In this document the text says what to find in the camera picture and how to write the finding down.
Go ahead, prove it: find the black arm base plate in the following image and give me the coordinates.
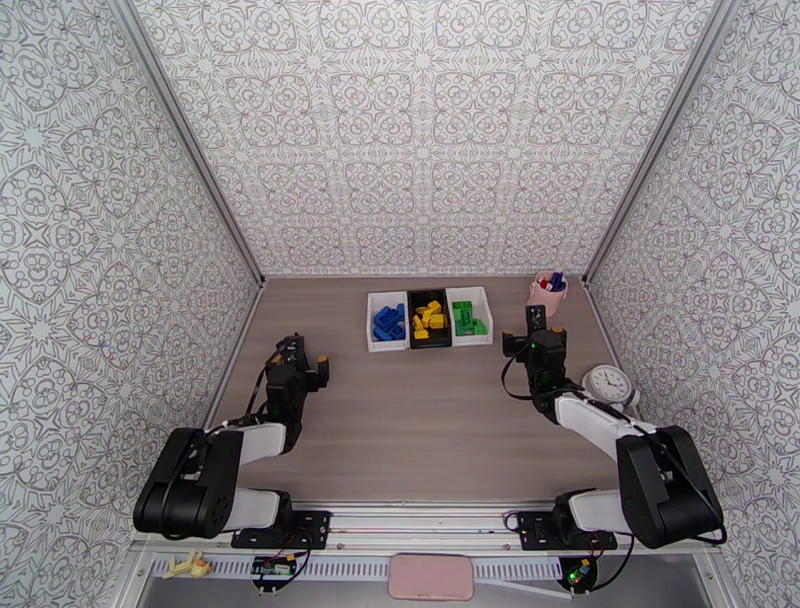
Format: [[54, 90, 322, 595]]
[[517, 509, 618, 553], [232, 509, 333, 551]]

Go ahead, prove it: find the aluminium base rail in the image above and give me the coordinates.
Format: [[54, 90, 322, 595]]
[[134, 497, 726, 559]]

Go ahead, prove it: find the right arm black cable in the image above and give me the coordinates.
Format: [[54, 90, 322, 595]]
[[501, 349, 729, 545]]

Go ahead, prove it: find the aluminium corner post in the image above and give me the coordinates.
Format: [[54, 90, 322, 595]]
[[106, 0, 269, 289], [582, 0, 731, 289]]

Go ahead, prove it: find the white plastic bin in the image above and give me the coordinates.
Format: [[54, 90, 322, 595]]
[[365, 291, 411, 354], [444, 286, 495, 348]]

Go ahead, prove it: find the black plastic bin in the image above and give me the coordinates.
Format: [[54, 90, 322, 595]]
[[406, 287, 453, 350]]

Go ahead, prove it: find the pink rectangular pad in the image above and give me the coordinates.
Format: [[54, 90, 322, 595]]
[[387, 552, 475, 603]]

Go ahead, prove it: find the white slotted cable duct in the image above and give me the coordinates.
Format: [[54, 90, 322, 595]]
[[209, 557, 567, 584]]

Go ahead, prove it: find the pink metal cup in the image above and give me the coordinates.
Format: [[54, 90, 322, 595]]
[[527, 270, 569, 317]]

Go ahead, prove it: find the white alarm clock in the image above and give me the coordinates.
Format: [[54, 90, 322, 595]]
[[580, 364, 641, 417]]

